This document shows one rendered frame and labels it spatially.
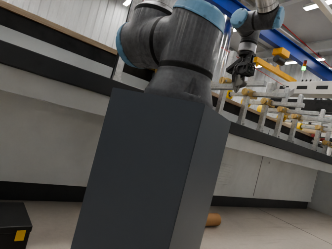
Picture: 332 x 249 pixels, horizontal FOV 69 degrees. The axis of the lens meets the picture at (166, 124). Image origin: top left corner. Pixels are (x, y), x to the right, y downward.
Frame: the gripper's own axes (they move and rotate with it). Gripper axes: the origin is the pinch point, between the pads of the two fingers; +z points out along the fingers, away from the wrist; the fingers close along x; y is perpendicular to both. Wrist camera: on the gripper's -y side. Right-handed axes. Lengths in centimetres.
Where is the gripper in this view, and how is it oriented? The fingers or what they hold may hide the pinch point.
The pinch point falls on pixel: (234, 90)
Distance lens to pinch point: 134.9
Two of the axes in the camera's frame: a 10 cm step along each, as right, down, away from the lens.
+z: -2.3, 9.7, -0.5
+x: 7.9, 2.2, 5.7
